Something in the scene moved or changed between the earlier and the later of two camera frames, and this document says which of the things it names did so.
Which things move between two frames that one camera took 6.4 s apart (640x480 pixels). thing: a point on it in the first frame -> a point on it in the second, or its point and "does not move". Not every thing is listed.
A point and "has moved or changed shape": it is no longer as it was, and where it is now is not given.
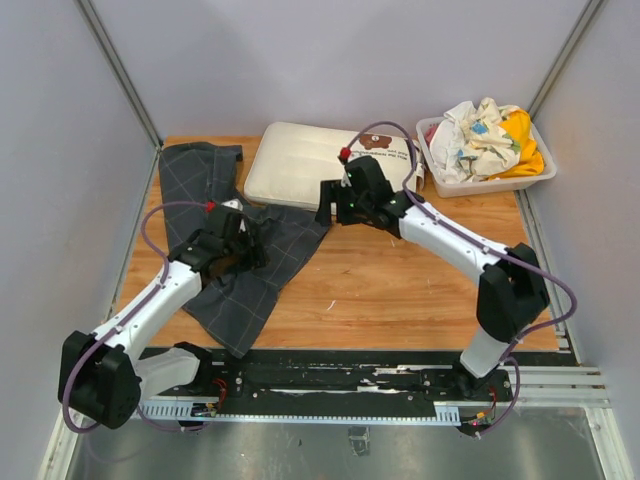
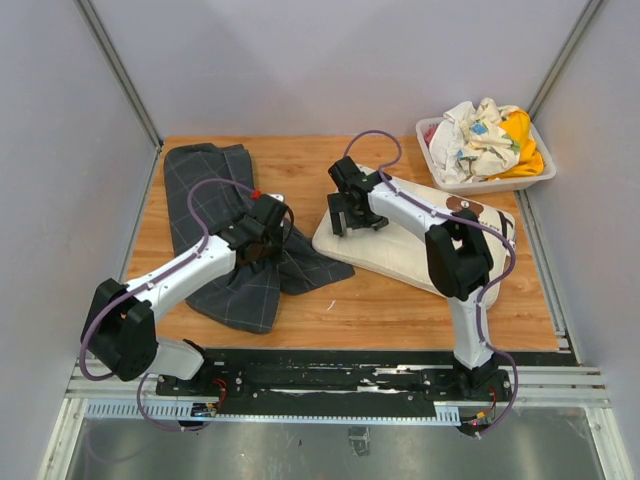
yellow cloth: [531, 161] does not move
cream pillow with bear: [290, 161] -> [398, 249]
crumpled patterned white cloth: [470, 143] does not move
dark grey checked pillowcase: [232, 306] has moved or changed shape
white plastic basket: [460, 189] does not move
